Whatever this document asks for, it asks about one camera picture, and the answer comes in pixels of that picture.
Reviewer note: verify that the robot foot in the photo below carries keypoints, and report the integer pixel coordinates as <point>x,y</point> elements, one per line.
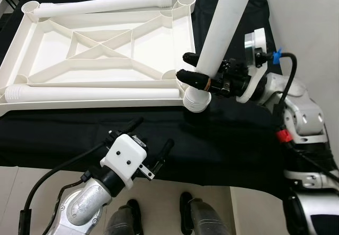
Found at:
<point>204,219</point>
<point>124,222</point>

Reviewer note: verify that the white plastic table leg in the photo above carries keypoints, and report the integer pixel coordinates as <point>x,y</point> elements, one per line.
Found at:
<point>90,93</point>
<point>100,3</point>
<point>222,28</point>

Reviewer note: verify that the black tablecloth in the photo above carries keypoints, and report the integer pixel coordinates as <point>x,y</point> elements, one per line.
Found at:
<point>222,139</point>

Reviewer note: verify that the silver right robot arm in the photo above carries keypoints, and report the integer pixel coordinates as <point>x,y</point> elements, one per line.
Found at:
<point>296,113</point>

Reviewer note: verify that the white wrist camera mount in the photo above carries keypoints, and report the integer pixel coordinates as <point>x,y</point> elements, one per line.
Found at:
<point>124,153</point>
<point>260,44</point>

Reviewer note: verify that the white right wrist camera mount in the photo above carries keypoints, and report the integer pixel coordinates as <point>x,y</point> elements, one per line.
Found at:
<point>260,44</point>

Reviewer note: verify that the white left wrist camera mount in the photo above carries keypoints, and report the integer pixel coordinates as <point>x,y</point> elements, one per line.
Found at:
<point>124,153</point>

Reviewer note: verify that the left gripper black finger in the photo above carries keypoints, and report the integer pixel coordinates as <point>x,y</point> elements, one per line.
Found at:
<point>133,125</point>
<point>167,150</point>

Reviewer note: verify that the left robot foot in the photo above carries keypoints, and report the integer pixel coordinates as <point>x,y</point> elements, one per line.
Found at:
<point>124,222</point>

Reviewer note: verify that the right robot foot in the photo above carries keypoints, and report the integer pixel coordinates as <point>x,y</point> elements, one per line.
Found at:
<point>204,219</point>

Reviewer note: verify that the white plastic table top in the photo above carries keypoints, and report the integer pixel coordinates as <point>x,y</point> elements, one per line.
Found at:
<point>153,44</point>

